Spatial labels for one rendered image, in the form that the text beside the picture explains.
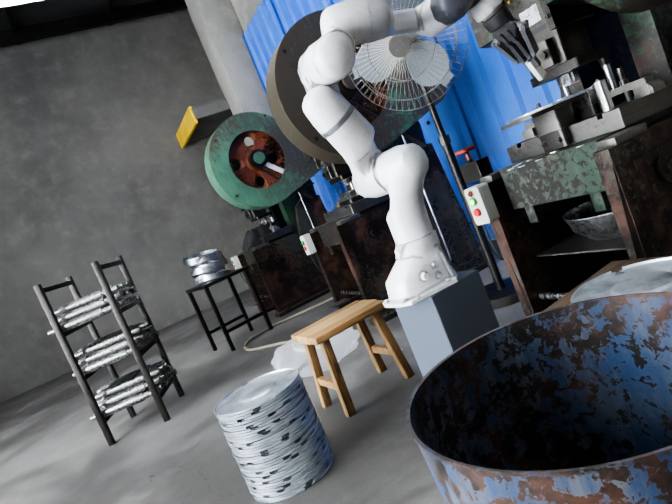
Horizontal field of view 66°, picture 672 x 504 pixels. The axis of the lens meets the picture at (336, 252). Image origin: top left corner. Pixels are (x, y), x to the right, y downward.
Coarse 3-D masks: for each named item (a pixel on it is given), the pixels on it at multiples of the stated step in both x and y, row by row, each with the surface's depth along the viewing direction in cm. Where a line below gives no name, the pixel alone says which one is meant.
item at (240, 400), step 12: (276, 372) 180; (288, 372) 174; (252, 384) 177; (264, 384) 169; (276, 384) 166; (288, 384) 161; (228, 396) 175; (240, 396) 167; (252, 396) 162; (264, 396) 159; (276, 396) 155; (216, 408) 167; (228, 408) 162; (240, 408) 157; (252, 408) 153
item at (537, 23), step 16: (512, 0) 167; (528, 0) 162; (528, 16) 164; (544, 32) 162; (560, 32) 159; (576, 32) 161; (544, 48) 161; (560, 48) 160; (576, 48) 161; (592, 48) 164; (544, 64) 163
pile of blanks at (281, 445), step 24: (264, 408) 153; (288, 408) 156; (312, 408) 166; (240, 432) 154; (264, 432) 155; (288, 432) 157; (312, 432) 162; (240, 456) 158; (264, 456) 154; (288, 456) 156; (312, 456) 159; (264, 480) 156; (288, 480) 157; (312, 480) 158
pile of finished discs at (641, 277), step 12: (636, 264) 121; (648, 264) 119; (660, 264) 116; (600, 276) 123; (612, 276) 121; (624, 276) 118; (636, 276) 113; (648, 276) 111; (660, 276) 108; (588, 288) 120; (600, 288) 117; (612, 288) 112; (624, 288) 110; (636, 288) 107; (648, 288) 105; (660, 288) 103; (576, 300) 115
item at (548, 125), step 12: (576, 96) 160; (552, 108) 156; (564, 108) 160; (540, 120) 165; (552, 120) 161; (564, 120) 160; (540, 132) 166; (552, 132) 162; (564, 132) 160; (552, 144) 164; (564, 144) 161
